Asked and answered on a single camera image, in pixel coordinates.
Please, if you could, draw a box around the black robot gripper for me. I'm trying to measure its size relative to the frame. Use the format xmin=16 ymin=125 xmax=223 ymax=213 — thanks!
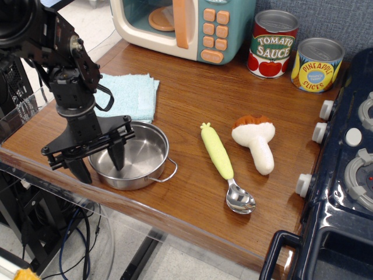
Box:
xmin=41 ymin=68 xmax=134 ymax=184

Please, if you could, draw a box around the silver steel pot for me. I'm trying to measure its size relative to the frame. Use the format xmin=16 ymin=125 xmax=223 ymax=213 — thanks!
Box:
xmin=88 ymin=121 xmax=178 ymax=191

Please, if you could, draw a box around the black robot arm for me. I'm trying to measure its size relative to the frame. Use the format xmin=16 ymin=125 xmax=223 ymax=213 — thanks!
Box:
xmin=1 ymin=1 xmax=134 ymax=184

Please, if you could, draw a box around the light blue folded towel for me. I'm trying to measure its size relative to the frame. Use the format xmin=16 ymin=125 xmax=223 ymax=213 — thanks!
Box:
xmin=94 ymin=74 xmax=160 ymax=123

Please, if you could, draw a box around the red tomato sauce can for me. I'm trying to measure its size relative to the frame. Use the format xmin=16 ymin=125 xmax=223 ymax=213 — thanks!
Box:
xmin=247 ymin=9 xmax=299 ymax=78

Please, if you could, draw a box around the yellow pineapple slices can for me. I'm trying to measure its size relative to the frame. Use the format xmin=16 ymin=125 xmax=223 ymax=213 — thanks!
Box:
xmin=291 ymin=37 xmax=345 ymax=93

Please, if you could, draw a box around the plush mushroom toy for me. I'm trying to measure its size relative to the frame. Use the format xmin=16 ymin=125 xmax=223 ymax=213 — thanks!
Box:
xmin=231 ymin=114 xmax=276 ymax=176

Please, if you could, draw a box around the toy microwave oven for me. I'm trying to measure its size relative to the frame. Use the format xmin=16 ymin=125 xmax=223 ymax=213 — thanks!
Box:
xmin=110 ymin=0 xmax=256 ymax=65

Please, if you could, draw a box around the dark blue toy stove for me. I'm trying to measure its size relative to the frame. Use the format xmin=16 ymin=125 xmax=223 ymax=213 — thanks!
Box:
xmin=260 ymin=48 xmax=372 ymax=279

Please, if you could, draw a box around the black cable under table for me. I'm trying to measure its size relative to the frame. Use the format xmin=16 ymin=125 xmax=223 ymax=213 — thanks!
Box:
xmin=42 ymin=204 xmax=103 ymax=280

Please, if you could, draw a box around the blue cable under table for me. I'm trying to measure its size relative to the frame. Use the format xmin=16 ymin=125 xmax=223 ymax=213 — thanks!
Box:
xmin=59 ymin=207 xmax=91 ymax=280

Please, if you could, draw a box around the green handled metal spoon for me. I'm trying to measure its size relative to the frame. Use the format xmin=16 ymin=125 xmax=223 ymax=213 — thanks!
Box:
xmin=200 ymin=122 xmax=256 ymax=215

